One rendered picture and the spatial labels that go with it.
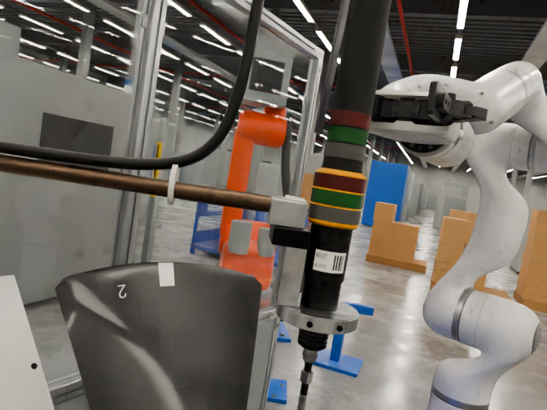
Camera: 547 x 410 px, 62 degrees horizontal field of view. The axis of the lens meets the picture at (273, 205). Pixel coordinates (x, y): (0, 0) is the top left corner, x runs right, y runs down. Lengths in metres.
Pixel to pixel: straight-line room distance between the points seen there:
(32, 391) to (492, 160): 0.95
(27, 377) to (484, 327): 0.82
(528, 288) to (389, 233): 2.74
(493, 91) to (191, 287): 0.57
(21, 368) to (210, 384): 0.27
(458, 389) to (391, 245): 8.67
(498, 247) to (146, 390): 0.79
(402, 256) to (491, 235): 8.68
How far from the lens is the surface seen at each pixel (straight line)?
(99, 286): 0.53
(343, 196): 0.36
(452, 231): 7.95
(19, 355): 0.67
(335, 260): 0.38
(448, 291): 1.07
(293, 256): 0.37
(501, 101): 0.84
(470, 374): 1.08
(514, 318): 1.05
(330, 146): 0.38
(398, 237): 9.70
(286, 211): 0.37
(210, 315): 0.51
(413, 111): 0.54
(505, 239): 1.07
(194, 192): 0.37
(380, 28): 0.39
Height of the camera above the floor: 1.56
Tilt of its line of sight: 4 degrees down
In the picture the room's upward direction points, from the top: 9 degrees clockwise
